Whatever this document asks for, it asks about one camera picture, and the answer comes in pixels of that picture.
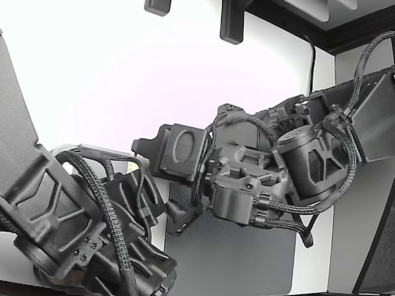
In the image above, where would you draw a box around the dark speckled side panel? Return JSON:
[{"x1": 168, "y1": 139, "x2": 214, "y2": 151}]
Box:
[{"x1": 353, "y1": 178, "x2": 395, "y2": 296}]

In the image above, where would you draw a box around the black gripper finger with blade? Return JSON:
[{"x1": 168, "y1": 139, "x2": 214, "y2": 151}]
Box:
[{"x1": 130, "y1": 122, "x2": 173, "y2": 178}]

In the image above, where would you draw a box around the grey flat mat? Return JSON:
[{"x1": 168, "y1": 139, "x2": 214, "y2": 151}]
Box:
[{"x1": 162, "y1": 180, "x2": 298, "y2": 296}]

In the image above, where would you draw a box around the black frame rail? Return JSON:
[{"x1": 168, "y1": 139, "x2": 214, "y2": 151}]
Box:
[{"x1": 243, "y1": 0, "x2": 395, "y2": 59}]

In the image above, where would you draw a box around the black braided cable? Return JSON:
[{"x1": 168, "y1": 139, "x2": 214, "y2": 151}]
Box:
[
  {"x1": 254, "y1": 123, "x2": 360, "y2": 228},
  {"x1": 213, "y1": 110, "x2": 279, "y2": 149},
  {"x1": 350, "y1": 29, "x2": 395, "y2": 122},
  {"x1": 49, "y1": 149, "x2": 143, "y2": 296}
]

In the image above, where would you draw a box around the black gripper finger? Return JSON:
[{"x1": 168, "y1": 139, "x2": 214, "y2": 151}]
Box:
[
  {"x1": 101, "y1": 171, "x2": 146, "y2": 238},
  {"x1": 137, "y1": 176, "x2": 168, "y2": 226},
  {"x1": 160, "y1": 123, "x2": 209, "y2": 185}
]

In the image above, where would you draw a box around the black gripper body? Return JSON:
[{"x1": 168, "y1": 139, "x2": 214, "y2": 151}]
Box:
[
  {"x1": 78, "y1": 233, "x2": 180, "y2": 296},
  {"x1": 206, "y1": 143, "x2": 298, "y2": 230}
]

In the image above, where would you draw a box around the thin black cable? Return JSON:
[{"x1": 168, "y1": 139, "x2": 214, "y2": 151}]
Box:
[{"x1": 298, "y1": 32, "x2": 318, "y2": 94}]

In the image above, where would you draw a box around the thin black strut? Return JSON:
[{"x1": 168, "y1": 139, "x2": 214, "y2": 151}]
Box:
[{"x1": 289, "y1": 208, "x2": 317, "y2": 249}]

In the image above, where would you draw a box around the white ceiling panel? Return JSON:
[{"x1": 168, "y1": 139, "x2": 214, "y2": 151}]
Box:
[{"x1": 272, "y1": 0, "x2": 331, "y2": 24}]

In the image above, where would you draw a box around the black overhead mount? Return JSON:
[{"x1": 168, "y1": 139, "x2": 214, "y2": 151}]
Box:
[
  {"x1": 219, "y1": 0, "x2": 246, "y2": 45},
  {"x1": 143, "y1": 0, "x2": 173, "y2": 16}
]

